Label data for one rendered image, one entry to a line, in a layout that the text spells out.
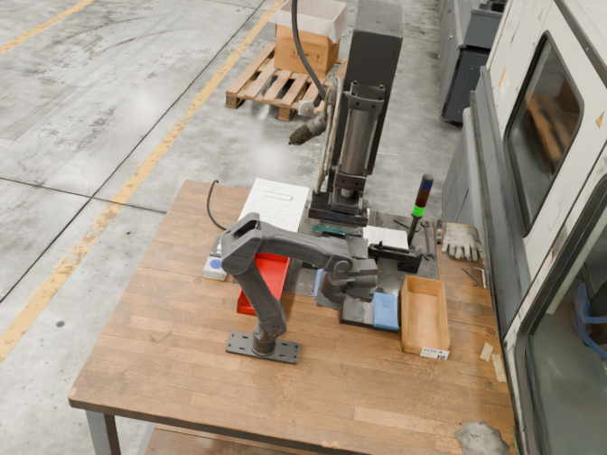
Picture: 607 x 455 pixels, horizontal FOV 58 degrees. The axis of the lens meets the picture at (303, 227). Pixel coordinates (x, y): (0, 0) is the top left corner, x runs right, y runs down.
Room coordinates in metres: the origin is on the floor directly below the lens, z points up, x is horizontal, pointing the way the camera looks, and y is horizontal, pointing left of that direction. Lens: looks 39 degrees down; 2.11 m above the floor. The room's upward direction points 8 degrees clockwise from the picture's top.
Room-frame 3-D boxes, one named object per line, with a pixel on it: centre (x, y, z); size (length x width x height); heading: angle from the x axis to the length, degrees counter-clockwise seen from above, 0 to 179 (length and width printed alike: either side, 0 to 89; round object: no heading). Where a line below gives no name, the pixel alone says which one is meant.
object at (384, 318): (1.15, -0.28, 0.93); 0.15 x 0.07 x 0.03; 179
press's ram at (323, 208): (1.43, -0.10, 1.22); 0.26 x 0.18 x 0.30; 178
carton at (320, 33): (4.89, 0.19, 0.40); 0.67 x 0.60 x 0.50; 170
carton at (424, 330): (1.15, -0.40, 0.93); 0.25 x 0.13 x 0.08; 178
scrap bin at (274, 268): (1.20, 0.09, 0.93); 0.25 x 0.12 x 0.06; 178
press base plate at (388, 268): (1.44, -0.14, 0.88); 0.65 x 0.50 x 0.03; 88
